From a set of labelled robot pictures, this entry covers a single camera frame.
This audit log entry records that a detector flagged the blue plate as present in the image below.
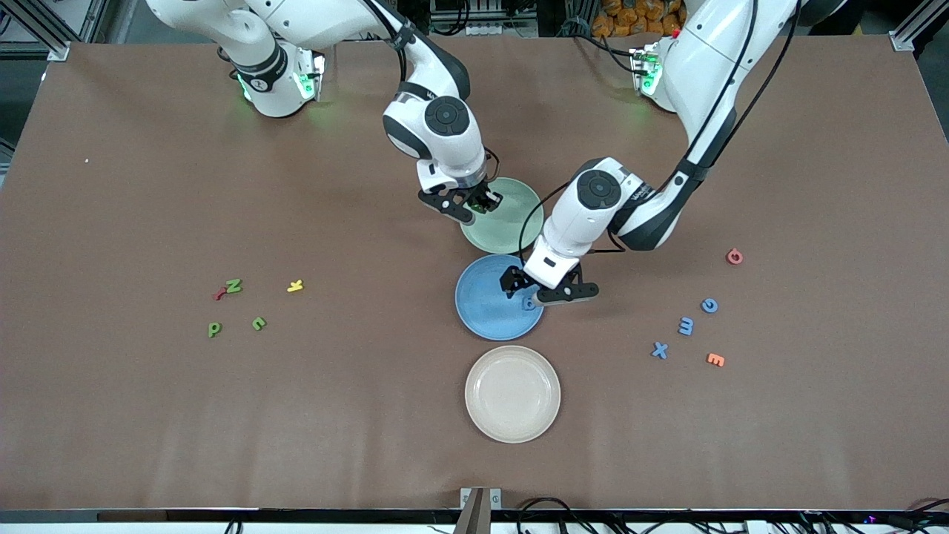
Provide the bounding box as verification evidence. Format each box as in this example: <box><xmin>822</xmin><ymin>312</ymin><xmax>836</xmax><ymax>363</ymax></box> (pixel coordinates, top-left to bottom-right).
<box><xmin>454</xmin><ymin>254</ymin><xmax>546</xmax><ymax>342</ymax></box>

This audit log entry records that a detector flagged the black cable bundle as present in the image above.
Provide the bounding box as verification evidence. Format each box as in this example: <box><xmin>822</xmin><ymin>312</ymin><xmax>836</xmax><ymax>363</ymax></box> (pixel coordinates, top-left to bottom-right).
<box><xmin>517</xmin><ymin>497</ymin><xmax>594</xmax><ymax>534</ymax></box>

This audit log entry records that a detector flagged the light green plate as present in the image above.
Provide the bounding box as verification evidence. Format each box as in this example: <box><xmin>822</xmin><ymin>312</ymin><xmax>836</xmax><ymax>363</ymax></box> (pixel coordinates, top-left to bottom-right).
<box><xmin>460</xmin><ymin>177</ymin><xmax>545</xmax><ymax>255</ymax></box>

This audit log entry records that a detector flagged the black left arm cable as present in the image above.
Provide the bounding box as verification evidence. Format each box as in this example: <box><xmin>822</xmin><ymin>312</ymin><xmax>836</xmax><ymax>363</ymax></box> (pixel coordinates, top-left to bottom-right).
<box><xmin>518</xmin><ymin>0</ymin><xmax>801</xmax><ymax>268</ymax></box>

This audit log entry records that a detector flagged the black table edge rail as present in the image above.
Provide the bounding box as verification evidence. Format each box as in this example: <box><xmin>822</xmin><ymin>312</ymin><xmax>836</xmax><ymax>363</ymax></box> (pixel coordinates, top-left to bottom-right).
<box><xmin>0</xmin><ymin>509</ymin><xmax>949</xmax><ymax>526</ymax></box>

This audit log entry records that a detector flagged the grey metal bracket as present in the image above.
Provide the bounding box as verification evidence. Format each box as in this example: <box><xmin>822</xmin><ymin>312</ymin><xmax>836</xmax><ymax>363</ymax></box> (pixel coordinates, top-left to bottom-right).
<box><xmin>460</xmin><ymin>487</ymin><xmax>503</xmax><ymax>534</ymax></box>

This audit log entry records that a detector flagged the beige plate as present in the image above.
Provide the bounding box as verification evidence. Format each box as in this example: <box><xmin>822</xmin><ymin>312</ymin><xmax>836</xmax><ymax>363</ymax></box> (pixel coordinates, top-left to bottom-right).
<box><xmin>464</xmin><ymin>345</ymin><xmax>562</xmax><ymax>444</ymax></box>

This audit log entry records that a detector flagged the orange bag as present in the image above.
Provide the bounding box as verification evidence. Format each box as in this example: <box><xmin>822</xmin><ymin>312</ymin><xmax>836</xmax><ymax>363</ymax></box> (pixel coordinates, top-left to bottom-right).
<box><xmin>593</xmin><ymin>0</ymin><xmax>687</xmax><ymax>38</ymax></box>

